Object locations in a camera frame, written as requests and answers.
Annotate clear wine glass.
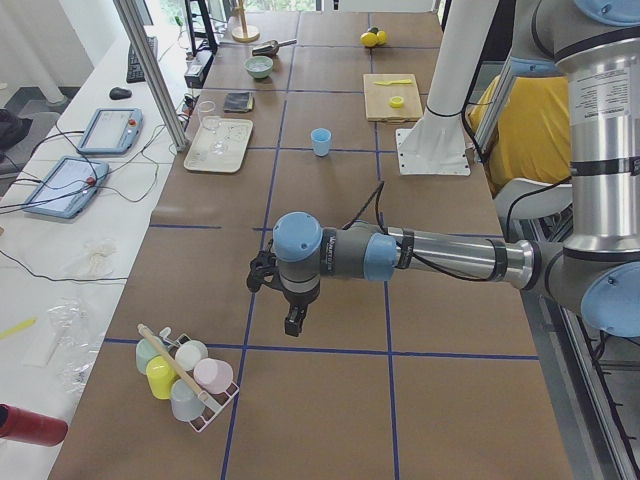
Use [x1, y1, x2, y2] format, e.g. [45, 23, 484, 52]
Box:
[197, 100, 226, 155]

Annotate green cup in rack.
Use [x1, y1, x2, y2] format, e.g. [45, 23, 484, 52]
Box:
[135, 339, 159, 375]

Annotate whole yellow lemon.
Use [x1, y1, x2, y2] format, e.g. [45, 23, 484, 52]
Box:
[376, 30, 387, 46]

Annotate yellow plastic knife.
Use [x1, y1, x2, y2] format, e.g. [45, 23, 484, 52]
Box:
[373, 78, 413, 86]

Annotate blue teach pendant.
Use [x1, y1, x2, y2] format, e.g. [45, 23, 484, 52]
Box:
[23, 156, 110, 219]
[76, 108, 143, 156]

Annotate white gloves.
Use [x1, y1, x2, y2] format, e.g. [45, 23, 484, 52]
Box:
[72, 238, 117, 280]

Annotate person in yellow shirt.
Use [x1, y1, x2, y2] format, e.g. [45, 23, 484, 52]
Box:
[485, 77, 572, 195]

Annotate black keyboard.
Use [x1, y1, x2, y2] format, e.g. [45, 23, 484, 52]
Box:
[126, 36, 158, 84]

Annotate wooden cutting board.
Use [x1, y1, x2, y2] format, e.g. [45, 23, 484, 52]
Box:
[363, 73, 423, 123]

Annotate aluminium frame post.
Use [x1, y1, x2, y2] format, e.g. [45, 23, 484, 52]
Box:
[113, 0, 188, 152]

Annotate black computer mouse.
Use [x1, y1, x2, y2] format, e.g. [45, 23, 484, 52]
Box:
[109, 87, 132, 100]

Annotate yellow cup in rack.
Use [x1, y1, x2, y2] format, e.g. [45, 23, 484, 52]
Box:
[145, 355, 178, 400]

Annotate wooden mug tree stand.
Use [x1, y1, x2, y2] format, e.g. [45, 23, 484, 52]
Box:
[231, 0, 260, 43]

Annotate pink cup in rack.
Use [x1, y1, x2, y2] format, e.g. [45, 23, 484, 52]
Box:
[193, 358, 234, 394]

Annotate light blue cup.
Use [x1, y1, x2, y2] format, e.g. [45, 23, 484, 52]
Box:
[310, 128, 332, 157]

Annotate grey folded cloth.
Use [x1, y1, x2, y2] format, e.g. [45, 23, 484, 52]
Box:
[223, 91, 254, 113]

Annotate far blue teach pendant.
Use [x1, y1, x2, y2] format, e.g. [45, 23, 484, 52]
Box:
[76, 108, 143, 156]

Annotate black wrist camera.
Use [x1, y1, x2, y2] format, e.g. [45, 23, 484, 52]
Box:
[246, 250, 281, 293]

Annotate lemon slice on board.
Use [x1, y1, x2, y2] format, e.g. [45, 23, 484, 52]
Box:
[389, 96, 404, 109]

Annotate metal ice scoop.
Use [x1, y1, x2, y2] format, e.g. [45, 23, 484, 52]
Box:
[251, 39, 298, 57]

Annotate grey cup in rack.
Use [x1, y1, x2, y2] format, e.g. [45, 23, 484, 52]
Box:
[170, 379, 205, 422]

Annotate white wire cup rack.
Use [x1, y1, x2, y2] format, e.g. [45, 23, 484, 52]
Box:
[160, 327, 239, 432]

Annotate cream bear tray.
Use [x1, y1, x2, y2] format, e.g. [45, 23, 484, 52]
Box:
[183, 118, 253, 174]

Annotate wooden rack handle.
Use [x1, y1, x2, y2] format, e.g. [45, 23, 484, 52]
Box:
[137, 323, 211, 403]

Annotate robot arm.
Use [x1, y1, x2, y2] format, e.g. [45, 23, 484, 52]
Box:
[270, 1, 639, 337]

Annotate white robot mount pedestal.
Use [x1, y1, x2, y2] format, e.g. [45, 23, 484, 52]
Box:
[396, 0, 499, 176]

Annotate near blue teach pendant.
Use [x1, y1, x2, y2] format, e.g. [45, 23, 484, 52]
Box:
[23, 156, 110, 219]

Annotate green bowl with ice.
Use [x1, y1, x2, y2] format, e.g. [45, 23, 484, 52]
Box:
[244, 55, 274, 80]

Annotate crumpled clear plastic bag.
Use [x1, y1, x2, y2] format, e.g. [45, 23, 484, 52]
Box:
[48, 298, 105, 398]

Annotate red bottle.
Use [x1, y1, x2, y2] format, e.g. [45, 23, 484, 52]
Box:
[1, 404, 68, 447]

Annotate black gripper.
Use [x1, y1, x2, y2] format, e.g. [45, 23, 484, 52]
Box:
[280, 273, 320, 335]

